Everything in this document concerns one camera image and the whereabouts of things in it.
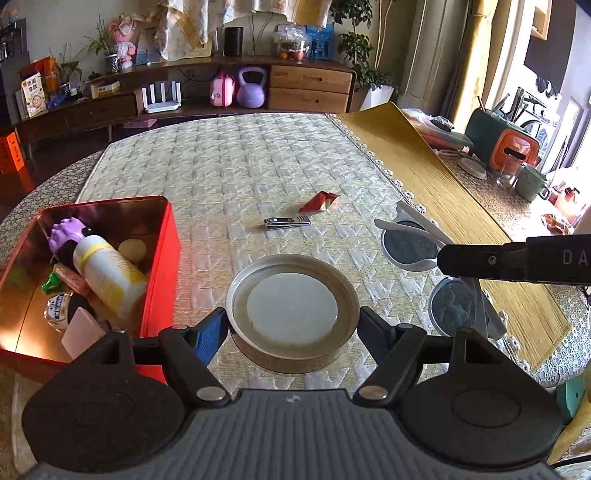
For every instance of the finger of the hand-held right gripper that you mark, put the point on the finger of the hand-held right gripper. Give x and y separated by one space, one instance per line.
485 261

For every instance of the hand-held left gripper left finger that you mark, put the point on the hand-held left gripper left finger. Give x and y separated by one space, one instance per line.
210 334

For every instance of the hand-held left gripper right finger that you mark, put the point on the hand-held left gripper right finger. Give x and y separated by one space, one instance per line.
371 330

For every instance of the white sunglasses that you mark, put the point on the white sunglasses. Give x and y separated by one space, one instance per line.
411 247

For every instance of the red tin box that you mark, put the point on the red tin box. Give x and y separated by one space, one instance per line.
161 277

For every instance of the round metal tin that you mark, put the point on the round metal tin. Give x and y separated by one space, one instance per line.
291 309

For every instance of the white bottle with gold band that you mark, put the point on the white bottle with gold band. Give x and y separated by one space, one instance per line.
106 272

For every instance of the pink small box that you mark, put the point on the pink small box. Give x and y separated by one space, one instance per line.
81 332

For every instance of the orange snack packet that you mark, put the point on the orange snack packet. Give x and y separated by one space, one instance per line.
556 224

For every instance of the red small pot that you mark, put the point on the red small pot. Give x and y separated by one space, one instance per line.
568 205

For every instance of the green mug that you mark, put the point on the green mug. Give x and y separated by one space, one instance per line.
531 182

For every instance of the clear drinking glass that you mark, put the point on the clear drinking glass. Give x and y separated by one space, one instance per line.
508 173

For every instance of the pale green round lid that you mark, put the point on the pale green round lid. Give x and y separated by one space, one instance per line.
472 167

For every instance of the mustard yellow cloth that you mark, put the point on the mustard yellow cloth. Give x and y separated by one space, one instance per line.
429 175

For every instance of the cream round container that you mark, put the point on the cream round container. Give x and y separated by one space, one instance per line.
133 251

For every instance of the green and orange storage case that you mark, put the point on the green and orange storage case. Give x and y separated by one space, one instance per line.
494 138

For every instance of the metal nail clipper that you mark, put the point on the metal nail clipper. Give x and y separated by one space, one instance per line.
286 221

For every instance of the red folded packet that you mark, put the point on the red folded packet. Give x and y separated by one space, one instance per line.
316 201

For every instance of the pink and orange packet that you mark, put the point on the pink and orange packet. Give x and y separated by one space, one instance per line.
71 279

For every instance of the small jar with blue label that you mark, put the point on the small jar with blue label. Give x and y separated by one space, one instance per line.
60 307

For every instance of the green small item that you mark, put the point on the green small item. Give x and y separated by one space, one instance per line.
51 282

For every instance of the purple and black massager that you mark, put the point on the purple and black massager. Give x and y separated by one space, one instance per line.
67 230

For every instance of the cream quilted blanket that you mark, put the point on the cream quilted blanket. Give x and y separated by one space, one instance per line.
254 161

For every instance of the beige curtain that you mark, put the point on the beige curtain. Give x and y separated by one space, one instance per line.
480 55

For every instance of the white router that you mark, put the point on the white router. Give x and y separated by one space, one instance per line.
161 101

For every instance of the pink toy suitcase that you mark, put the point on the pink toy suitcase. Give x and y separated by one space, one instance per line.
222 90

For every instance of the purple kettlebell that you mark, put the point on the purple kettlebell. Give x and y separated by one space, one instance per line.
251 92

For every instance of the wooden cabinet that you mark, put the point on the wooden cabinet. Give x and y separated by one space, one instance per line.
304 87

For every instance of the green potted plant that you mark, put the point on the green potted plant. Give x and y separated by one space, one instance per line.
355 46

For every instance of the small white box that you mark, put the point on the small white box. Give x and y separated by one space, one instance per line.
105 89

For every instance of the orange box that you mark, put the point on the orange box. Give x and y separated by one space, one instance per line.
10 152

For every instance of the blue package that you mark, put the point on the blue package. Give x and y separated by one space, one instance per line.
321 41

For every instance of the clear bag of snacks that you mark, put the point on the clear bag of snacks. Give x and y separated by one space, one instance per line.
291 44

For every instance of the black speaker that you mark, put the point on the black speaker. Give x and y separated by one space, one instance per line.
234 41

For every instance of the small plant in vase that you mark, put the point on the small plant in vase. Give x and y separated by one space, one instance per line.
111 57

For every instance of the printed coffee box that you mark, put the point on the printed coffee box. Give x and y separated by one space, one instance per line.
34 97

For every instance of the pink doll bouquet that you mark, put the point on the pink doll bouquet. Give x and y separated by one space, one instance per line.
123 41

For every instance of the orange bag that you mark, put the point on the orange bag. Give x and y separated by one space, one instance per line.
44 71

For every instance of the draped patterned cloth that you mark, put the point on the draped patterned cloth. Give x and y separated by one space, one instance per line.
184 23

